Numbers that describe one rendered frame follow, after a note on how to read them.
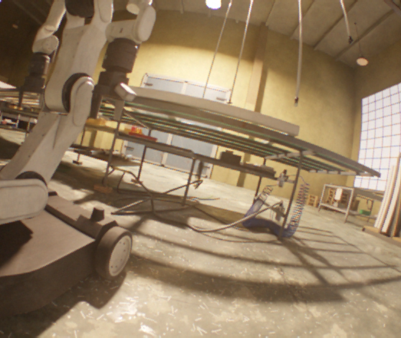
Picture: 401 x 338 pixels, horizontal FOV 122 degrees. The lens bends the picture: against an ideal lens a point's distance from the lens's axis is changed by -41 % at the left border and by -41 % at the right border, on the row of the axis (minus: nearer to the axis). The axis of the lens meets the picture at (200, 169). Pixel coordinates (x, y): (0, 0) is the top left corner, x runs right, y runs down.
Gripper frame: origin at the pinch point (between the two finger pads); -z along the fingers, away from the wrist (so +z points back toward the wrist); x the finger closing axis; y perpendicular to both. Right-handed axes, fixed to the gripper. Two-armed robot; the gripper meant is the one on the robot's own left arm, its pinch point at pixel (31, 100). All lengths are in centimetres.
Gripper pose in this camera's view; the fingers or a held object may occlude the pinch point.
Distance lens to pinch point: 87.9
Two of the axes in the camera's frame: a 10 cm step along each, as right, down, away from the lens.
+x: 1.7, -1.8, 9.7
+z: 2.2, -9.5, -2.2
